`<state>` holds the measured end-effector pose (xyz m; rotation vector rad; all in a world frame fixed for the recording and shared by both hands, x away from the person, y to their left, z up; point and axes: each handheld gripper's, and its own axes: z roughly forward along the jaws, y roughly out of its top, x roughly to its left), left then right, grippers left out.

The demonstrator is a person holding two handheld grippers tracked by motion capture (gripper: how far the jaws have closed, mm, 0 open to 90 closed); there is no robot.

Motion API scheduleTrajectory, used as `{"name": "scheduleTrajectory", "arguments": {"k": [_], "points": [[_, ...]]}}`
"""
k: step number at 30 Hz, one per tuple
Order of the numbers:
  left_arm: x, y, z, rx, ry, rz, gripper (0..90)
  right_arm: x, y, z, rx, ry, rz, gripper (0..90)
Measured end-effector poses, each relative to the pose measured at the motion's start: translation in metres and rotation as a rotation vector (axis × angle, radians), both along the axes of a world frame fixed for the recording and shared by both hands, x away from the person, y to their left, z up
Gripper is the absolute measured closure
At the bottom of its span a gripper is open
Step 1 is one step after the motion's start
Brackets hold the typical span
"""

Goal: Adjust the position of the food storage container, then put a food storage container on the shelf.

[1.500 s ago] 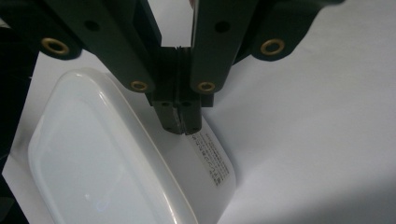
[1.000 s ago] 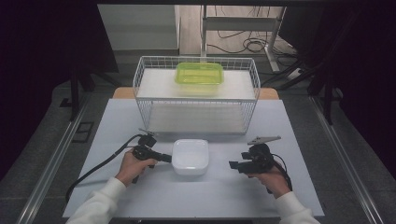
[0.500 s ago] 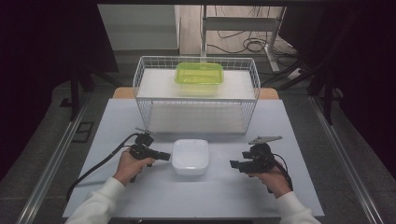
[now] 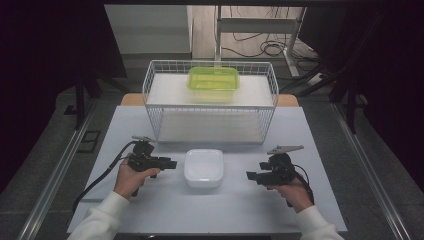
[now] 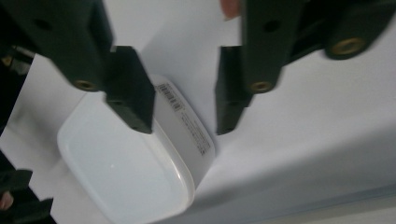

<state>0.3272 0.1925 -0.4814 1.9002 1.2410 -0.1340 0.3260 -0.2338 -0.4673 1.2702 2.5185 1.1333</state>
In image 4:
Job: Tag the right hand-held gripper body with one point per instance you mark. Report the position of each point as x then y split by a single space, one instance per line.
280 166

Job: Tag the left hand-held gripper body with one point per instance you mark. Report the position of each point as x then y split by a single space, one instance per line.
143 156

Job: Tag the white square plastic container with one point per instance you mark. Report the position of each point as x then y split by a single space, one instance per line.
204 166

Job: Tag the green lidded plastic container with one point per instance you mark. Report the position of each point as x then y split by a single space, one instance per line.
213 79

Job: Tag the person's left hand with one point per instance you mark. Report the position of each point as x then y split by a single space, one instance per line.
130 181

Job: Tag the person's right hand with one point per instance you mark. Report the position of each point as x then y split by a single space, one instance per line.
293 195

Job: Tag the wooden table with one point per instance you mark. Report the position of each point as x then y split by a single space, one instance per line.
131 99

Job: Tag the dark metal stand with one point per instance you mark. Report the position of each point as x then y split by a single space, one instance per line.
350 93
80 100

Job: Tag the white power strip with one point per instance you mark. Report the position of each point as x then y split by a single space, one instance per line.
315 79

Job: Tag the white cabinet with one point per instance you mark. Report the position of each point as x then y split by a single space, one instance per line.
150 30

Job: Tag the black floor bracket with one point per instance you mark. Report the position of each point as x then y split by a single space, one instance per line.
89 141

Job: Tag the aluminium rail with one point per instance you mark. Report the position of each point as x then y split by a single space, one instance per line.
373 176
53 180

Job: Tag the white metal desk frame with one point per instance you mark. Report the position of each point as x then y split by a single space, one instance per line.
256 25

